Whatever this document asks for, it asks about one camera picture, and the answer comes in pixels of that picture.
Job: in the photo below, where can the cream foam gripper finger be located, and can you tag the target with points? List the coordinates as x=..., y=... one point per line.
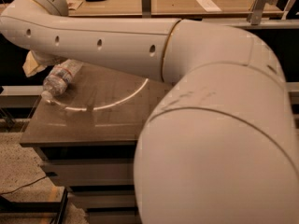
x=31, y=67

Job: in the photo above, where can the clear plastic water bottle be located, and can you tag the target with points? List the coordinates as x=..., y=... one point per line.
x=57, y=81

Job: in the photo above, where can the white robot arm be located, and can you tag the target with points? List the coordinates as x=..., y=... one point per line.
x=221, y=147

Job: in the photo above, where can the small paper card left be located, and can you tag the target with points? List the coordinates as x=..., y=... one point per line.
x=74, y=4

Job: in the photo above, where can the grey drawer cabinet table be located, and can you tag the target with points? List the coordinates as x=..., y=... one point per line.
x=86, y=139

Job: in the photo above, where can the white paper sheet centre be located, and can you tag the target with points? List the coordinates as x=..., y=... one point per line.
x=208, y=5

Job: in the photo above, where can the grey metal bracket centre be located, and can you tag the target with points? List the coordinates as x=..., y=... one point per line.
x=146, y=8

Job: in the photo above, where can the grey metal bracket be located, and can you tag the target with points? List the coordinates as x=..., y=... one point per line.
x=256, y=13
x=146, y=8

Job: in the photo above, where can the black metal floor frame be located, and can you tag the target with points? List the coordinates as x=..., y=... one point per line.
x=57, y=208

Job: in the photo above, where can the grey metal bracket right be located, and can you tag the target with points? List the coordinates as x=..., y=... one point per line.
x=256, y=13

